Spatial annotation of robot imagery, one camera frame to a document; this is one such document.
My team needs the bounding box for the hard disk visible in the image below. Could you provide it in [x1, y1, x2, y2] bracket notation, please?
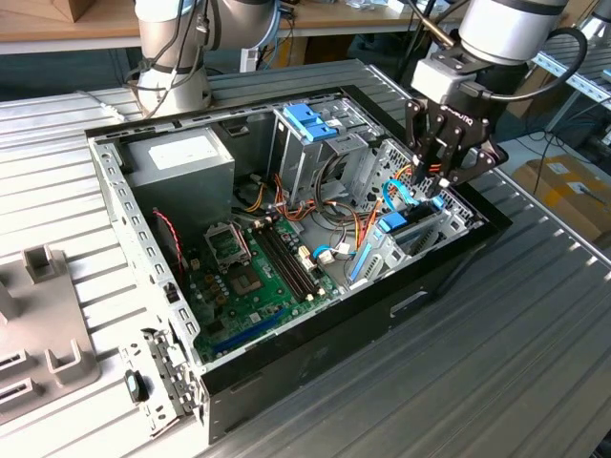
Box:
[350, 194, 448, 285]

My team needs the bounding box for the green motherboard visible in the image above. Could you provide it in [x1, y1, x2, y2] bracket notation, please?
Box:
[183, 214, 346, 364]

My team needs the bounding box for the metal slat table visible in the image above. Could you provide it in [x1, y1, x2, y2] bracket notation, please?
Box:
[491, 32, 611, 139]

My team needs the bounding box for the CPU socket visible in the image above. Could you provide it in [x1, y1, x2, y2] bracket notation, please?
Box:
[227, 264, 264, 296]

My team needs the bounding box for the grey power supply unit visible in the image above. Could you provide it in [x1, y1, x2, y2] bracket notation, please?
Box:
[117, 127, 238, 233]

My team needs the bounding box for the black PC case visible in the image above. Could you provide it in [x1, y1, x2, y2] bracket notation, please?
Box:
[84, 84, 515, 446]

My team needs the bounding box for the red black twisted wire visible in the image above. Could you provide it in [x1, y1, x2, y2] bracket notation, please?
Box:
[151, 207, 187, 287]

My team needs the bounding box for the blue expansion slot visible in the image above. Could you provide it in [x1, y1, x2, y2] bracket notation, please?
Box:
[211, 307, 289, 358]

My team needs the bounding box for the red orange wire bundle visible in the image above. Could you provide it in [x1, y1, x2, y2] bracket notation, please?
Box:
[272, 172, 383, 252]

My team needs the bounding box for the blue data wire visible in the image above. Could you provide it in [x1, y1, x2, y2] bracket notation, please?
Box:
[312, 244, 358, 262]
[381, 178, 424, 214]

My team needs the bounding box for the small cardboard box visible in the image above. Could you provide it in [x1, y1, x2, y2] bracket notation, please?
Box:
[52, 0, 137, 24]

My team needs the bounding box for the black cable bundle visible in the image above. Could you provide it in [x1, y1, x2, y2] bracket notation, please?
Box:
[312, 142, 352, 204]

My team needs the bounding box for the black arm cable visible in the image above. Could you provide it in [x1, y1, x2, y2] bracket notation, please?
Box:
[122, 0, 457, 120]

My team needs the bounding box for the blue plastic drive latch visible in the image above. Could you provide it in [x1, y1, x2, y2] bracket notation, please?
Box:
[283, 104, 343, 143]

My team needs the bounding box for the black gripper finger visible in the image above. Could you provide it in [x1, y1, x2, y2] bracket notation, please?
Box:
[405, 97, 450, 185]
[438, 137, 510, 190]

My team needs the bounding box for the small black tool blue ring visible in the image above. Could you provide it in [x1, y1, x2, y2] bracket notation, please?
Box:
[122, 369, 149, 405]

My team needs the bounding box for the thin metal locking lever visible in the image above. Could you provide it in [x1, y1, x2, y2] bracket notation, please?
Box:
[232, 221, 252, 260]

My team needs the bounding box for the large labelled cardboard box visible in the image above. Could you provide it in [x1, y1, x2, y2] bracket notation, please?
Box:
[511, 153, 611, 249]

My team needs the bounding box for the black RAM slot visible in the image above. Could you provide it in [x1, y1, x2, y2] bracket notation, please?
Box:
[260, 227, 310, 302]
[271, 222, 322, 296]
[254, 229, 305, 303]
[265, 224, 316, 298]

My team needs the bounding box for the orange yellow wire bundle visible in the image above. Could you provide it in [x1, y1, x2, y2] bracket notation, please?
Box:
[241, 183, 268, 214]

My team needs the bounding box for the silver optical drive cage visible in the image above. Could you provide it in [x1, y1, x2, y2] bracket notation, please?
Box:
[269, 93, 383, 204]

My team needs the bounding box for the long wooden desk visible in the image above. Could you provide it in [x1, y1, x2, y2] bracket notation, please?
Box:
[0, 0, 572, 114]

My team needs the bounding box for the silver disk bay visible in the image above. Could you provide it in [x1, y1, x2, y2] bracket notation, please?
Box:
[346, 137, 486, 292]

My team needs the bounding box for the orange red power wire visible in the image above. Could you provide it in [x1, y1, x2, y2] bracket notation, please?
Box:
[391, 163, 441, 181]

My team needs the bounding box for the metal socket cover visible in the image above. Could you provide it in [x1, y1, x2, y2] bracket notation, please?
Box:
[203, 222, 253, 267]

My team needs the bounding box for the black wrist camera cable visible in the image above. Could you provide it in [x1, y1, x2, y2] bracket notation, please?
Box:
[457, 26, 589, 102]

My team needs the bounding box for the grey parts rack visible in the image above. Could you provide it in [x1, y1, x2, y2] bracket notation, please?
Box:
[0, 243, 102, 426]

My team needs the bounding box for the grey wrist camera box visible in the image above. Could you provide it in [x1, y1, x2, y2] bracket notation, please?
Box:
[411, 51, 478, 104]

